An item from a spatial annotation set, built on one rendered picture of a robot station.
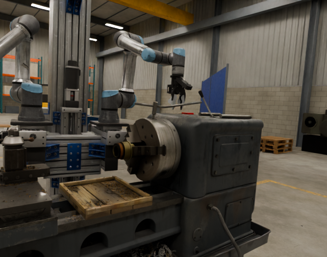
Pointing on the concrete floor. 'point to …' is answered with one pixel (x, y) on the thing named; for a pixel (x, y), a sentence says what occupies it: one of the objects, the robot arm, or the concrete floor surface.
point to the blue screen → (215, 92)
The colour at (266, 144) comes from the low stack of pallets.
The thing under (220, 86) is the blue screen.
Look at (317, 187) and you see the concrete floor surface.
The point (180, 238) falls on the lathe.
